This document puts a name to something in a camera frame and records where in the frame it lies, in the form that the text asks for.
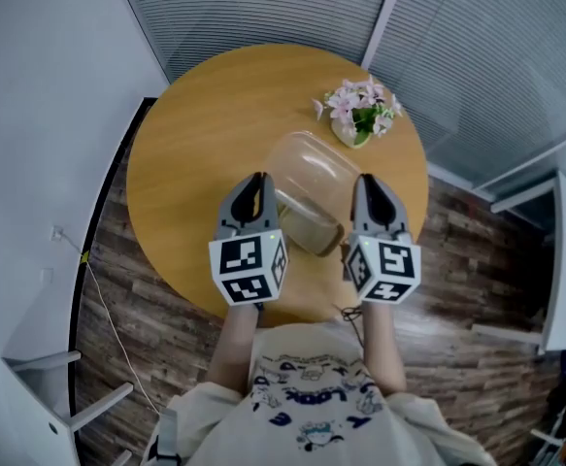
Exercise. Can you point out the grey window blind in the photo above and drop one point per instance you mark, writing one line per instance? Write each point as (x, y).
(243, 12)
(496, 66)

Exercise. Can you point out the yellow tape piece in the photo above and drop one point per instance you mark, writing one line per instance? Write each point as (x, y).
(84, 257)

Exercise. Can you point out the white wall socket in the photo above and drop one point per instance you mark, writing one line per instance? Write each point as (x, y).
(57, 234)

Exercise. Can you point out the pink flowers in pale vase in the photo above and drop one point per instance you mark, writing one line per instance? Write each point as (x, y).
(357, 109)

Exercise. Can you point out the person's right forearm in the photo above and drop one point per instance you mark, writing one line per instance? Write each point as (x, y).
(383, 347)

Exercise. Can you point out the cream printed shirt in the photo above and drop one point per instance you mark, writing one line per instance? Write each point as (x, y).
(321, 406)

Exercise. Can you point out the clear plastic container with lid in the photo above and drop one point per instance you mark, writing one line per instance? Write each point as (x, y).
(311, 177)

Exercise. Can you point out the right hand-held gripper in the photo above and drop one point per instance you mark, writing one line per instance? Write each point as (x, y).
(389, 265)

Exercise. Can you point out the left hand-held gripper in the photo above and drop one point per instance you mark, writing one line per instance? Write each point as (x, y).
(241, 262)

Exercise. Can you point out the person's left forearm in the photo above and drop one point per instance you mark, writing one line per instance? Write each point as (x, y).
(234, 347)

